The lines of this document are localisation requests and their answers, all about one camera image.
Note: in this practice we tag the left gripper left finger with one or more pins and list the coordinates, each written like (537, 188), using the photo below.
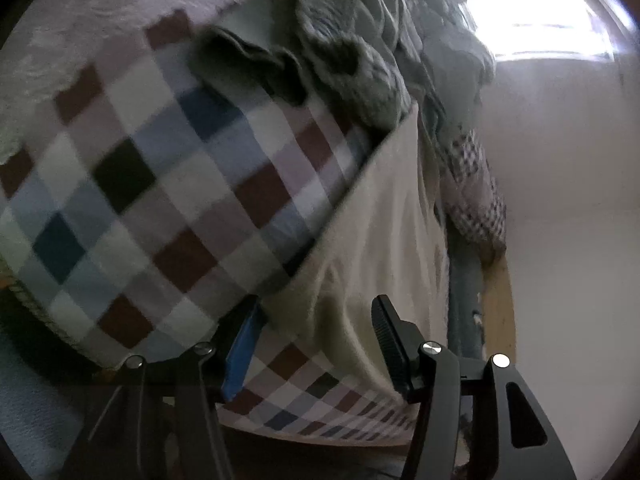
(125, 434)

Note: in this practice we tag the window with curtain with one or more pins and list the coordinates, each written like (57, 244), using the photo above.
(519, 30)

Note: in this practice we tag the light blue grey garment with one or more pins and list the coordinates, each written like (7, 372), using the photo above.
(382, 56)

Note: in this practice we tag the dark teal garment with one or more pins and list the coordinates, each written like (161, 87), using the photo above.
(278, 70)

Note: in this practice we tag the dark teal penguin pillow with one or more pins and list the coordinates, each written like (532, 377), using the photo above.
(465, 332)

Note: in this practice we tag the plaid folded quilt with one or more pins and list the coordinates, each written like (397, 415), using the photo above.
(471, 197)

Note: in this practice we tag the wooden headboard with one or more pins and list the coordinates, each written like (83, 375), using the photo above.
(498, 310)

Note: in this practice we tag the tan khaki garment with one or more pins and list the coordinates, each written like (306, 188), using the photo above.
(384, 239)

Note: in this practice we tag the plaid checkered bed sheet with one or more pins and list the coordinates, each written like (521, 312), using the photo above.
(139, 204)

